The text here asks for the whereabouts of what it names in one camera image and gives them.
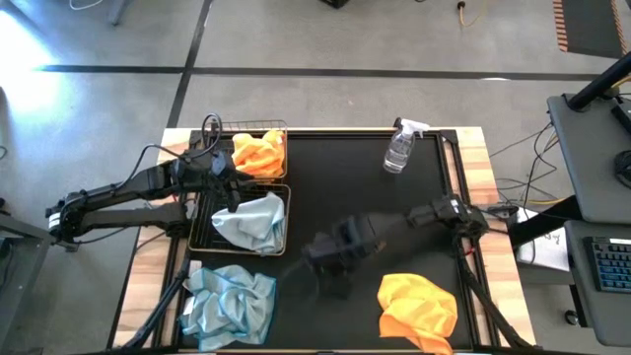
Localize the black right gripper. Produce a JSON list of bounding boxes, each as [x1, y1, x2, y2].
[[303, 219, 379, 300]]

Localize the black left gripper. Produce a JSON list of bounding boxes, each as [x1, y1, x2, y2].
[[209, 151, 258, 214]]

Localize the large light blue microfiber towel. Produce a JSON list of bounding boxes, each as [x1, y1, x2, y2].
[[177, 259, 278, 352]]

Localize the black table mat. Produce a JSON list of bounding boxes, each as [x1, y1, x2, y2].
[[170, 128, 477, 352]]

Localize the clear plastic spray bottle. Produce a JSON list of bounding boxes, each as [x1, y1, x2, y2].
[[383, 116, 431, 175]]

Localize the white paper sheet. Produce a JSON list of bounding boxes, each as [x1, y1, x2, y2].
[[515, 206, 571, 272]]

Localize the black desk leg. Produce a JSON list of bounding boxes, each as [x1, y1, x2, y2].
[[507, 194, 583, 248]]

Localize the dark grey side table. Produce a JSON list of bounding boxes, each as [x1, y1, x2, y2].
[[0, 196, 56, 355]]

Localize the grey side desk top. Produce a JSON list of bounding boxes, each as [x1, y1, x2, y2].
[[564, 219, 631, 347], [545, 93, 631, 226]]

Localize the black keyboard blue backlight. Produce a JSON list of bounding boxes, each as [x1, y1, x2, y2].
[[584, 236, 631, 293]]

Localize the black stand pole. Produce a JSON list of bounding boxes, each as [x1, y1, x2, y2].
[[566, 51, 631, 112]]

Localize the black desk device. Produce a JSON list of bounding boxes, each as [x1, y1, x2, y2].
[[610, 96, 631, 135]]

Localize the black floor mat striped edge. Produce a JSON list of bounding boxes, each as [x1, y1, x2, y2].
[[551, 0, 631, 59]]

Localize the brass wire basket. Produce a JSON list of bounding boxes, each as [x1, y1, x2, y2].
[[188, 180, 293, 257], [209, 119, 289, 184]]

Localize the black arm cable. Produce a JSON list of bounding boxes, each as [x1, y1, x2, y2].
[[132, 112, 224, 184]]

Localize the black aluminium frame rail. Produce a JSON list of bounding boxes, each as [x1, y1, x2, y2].
[[172, 346, 479, 355], [189, 126, 459, 140], [441, 130, 494, 349], [150, 128, 198, 349]]

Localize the black diagonal frame strut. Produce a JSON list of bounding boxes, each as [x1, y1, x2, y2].
[[122, 255, 193, 349], [453, 231, 536, 349]]

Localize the grey metal table frame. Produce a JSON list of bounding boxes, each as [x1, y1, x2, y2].
[[105, 0, 130, 27]]

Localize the black floor cable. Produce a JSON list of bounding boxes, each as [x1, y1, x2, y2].
[[487, 122, 562, 208]]

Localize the yellow cable black plug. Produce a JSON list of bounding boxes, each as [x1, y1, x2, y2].
[[456, 0, 489, 30]]

